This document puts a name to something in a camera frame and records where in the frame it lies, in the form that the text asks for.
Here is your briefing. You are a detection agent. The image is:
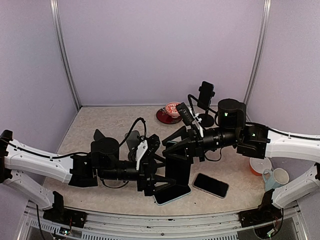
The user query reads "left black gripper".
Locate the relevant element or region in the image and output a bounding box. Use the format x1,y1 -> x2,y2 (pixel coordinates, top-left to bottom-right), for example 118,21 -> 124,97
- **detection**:
98,154 -> 176,197

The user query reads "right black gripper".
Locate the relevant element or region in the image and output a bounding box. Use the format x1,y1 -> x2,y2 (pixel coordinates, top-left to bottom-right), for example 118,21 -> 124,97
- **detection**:
162,124 -> 241,164

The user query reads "phone blue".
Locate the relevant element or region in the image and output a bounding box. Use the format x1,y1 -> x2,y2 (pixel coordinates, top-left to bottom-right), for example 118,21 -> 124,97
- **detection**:
165,148 -> 191,186
153,185 -> 192,206

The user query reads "black pole stand clamp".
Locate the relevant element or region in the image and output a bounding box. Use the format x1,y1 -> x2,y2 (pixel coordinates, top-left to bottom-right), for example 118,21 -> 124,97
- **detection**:
198,86 -> 216,127

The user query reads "phone black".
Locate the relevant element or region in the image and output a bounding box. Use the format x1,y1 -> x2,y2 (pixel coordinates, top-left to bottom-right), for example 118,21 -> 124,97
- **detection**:
197,81 -> 215,110

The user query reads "black pole stand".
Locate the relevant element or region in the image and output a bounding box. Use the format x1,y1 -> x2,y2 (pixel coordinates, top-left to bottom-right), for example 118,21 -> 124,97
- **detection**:
126,134 -> 165,175

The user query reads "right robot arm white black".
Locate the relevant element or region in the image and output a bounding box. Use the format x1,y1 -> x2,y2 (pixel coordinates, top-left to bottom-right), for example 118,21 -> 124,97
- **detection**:
162,98 -> 320,222

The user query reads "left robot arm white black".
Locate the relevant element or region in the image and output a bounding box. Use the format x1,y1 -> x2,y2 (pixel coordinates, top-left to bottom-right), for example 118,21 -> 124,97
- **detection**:
0,130 -> 176,223

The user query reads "middle folding phone stand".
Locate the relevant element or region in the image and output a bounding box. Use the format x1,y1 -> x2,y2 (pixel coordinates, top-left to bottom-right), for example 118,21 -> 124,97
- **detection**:
125,130 -> 140,162

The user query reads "folding phone stand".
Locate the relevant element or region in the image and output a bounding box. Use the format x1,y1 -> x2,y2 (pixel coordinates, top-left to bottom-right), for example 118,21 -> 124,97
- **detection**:
93,129 -> 106,142
125,130 -> 140,162

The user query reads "phone lower right pink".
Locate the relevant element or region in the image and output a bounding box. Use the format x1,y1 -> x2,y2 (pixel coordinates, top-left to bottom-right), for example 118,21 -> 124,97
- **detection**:
192,173 -> 229,199

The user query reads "left folding phone stand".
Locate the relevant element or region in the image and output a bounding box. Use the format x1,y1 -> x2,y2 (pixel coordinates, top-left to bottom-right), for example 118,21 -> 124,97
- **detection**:
93,129 -> 106,142

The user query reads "red saucer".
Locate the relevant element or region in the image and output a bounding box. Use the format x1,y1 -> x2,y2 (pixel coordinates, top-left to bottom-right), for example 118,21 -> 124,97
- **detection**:
156,108 -> 182,125

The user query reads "red patterned teacup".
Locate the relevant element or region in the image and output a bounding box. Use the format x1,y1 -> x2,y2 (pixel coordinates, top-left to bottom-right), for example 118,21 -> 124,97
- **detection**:
165,101 -> 180,118

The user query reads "orange white bowl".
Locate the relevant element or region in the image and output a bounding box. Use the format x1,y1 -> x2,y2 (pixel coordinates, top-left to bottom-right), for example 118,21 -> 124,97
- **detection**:
249,157 -> 272,176

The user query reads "light blue mug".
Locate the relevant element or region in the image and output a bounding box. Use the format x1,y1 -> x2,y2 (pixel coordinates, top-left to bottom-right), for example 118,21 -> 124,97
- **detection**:
262,168 -> 281,192

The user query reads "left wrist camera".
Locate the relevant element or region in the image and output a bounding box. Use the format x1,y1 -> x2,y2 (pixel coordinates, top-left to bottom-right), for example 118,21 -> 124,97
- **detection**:
135,134 -> 160,171

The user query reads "front aluminium rail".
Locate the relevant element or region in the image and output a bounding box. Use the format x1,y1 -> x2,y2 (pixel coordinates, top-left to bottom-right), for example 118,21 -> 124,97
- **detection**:
14,202 -> 308,240

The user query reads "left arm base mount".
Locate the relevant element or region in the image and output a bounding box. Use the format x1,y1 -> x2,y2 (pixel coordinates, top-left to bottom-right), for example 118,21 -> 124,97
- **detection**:
43,208 -> 87,228

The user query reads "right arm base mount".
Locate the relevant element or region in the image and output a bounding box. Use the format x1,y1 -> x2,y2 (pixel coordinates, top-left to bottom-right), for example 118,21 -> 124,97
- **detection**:
238,202 -> 283,228

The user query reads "right aluminium frame post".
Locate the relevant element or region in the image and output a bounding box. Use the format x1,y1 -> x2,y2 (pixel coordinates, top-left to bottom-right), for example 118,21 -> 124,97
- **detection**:
241,0 -> 272,110

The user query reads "aluminium frame post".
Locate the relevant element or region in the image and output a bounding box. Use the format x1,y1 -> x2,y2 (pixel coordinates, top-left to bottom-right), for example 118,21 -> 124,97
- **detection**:
50,0 -> 82,111
241,0 -> 272,110

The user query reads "left aluminium frame post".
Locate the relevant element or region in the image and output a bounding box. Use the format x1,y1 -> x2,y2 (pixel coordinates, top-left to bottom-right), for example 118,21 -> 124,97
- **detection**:
50,0 -> 82,111

